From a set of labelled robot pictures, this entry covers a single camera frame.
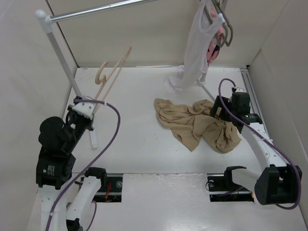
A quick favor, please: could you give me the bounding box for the beige t shirt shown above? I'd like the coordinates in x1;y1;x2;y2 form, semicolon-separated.
154;98;242;154

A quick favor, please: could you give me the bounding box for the wooden clothes hanger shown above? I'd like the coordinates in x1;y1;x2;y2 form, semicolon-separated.
94;46;132;101

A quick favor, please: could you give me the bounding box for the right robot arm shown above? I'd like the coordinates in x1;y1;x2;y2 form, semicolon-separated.
210;91;302;210

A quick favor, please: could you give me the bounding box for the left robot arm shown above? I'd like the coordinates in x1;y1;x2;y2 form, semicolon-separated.
36;100;107;231

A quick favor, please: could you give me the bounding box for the grey clothes hanger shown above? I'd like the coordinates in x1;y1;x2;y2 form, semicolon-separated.
212;0;233;48

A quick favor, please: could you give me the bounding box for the white tank top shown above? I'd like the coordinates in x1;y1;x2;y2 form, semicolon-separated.
164;0;224;93

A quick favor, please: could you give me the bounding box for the pink patterned garment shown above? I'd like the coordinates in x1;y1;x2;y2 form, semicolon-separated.
205;7;224;67

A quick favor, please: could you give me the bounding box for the white clothes rack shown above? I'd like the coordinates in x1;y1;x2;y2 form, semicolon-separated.
35;0;231;150

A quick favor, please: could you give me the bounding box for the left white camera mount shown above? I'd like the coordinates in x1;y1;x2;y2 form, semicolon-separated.
72;96;97;120

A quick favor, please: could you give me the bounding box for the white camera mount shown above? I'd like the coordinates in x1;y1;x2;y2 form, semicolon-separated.
231;86;247;96
72;96;97;120

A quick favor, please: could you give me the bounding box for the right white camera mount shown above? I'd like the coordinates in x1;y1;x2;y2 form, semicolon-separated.
231;86;247;96

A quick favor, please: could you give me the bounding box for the aluminium rail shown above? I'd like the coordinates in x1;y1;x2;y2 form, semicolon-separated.
240;67;273;142

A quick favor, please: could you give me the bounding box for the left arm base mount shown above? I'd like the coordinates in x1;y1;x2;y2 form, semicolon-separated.
88;173;123;203

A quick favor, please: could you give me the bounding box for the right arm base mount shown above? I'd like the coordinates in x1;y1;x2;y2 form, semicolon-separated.
205;174;254;202

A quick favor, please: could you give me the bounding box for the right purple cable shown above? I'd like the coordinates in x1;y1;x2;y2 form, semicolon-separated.
218;78;303;210

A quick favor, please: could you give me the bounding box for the purple cable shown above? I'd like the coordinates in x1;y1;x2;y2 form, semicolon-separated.
218;78;303;210
44;99;121;231

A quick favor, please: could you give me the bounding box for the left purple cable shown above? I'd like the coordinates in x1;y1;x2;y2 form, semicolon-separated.
44;99;121;231

